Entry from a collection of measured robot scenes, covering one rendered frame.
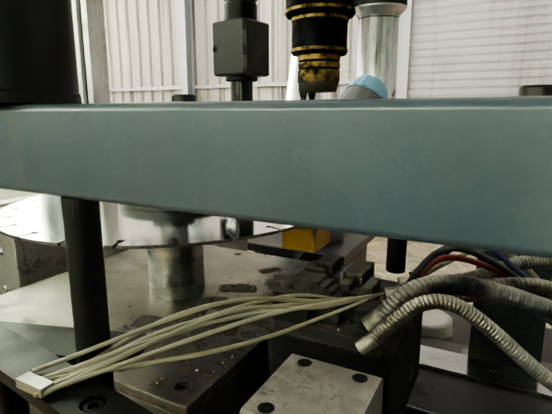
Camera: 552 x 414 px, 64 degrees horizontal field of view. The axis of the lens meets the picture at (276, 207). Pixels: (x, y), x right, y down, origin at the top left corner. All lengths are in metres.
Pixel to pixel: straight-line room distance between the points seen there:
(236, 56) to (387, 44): 0.60
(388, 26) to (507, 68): 5.29
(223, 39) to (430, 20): 6.03
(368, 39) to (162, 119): 0.87
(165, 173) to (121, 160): 0.02
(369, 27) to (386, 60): 0.08
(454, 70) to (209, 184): 6.18
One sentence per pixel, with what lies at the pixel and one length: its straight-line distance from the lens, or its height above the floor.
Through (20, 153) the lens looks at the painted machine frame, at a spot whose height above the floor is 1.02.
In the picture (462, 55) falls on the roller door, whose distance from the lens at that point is 6.33.
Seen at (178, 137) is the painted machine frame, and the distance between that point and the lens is 0.16.
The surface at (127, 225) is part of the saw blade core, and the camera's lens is 0.39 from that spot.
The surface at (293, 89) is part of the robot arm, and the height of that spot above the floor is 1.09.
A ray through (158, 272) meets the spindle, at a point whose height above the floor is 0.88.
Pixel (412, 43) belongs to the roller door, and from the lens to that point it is 6.45.
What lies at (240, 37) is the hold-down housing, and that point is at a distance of 0.44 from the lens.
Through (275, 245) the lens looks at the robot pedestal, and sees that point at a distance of 1.02.
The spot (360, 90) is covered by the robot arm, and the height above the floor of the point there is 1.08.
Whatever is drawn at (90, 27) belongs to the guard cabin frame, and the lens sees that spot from 1.01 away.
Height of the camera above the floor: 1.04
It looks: 12 degrees down
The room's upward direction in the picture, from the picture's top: straight up
